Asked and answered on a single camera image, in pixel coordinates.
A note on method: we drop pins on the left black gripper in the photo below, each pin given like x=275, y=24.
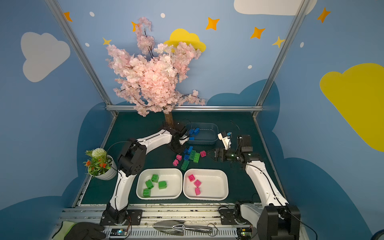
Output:
x=182, y=132

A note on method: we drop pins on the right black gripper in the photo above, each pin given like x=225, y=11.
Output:
x=220, y=154

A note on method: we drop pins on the long light green lego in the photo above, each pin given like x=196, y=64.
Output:
x=196, y=158

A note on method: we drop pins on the dark green lego plate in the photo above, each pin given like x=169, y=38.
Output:
x=192, y=155

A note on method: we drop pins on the long dark green lego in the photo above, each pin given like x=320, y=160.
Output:
x=185, y=165

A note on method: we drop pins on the green lego brick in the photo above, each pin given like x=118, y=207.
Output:
x=162, y=185
x=149, y=184
x=155, y=178
x=147, y=193

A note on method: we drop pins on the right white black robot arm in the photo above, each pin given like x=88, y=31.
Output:
x=275, y=218

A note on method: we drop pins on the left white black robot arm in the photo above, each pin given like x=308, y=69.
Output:
x=131, y=162

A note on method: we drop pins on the right white tray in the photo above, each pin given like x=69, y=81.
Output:
x=214, y=185

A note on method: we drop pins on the white tray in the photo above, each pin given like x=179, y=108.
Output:
x=172, y=176
x=214, y=185

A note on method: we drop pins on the left white tray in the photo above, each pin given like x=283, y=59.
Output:
x=172, y=176

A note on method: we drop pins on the pink blossom artificial tree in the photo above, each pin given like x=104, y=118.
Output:
x=148, y=81

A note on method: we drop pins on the silver metal trowel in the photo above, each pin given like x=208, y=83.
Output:
x=178, y=228

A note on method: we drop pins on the potted green plant white pot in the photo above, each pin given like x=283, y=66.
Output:
x=100, y=165

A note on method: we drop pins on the black work glove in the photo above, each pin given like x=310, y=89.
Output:
x=85, y=231

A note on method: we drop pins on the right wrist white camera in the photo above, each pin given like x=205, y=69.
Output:
x=225, y=137

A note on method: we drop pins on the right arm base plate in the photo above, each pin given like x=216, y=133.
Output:
x=229, y=216

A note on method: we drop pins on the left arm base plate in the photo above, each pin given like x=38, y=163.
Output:
x=129, y=217

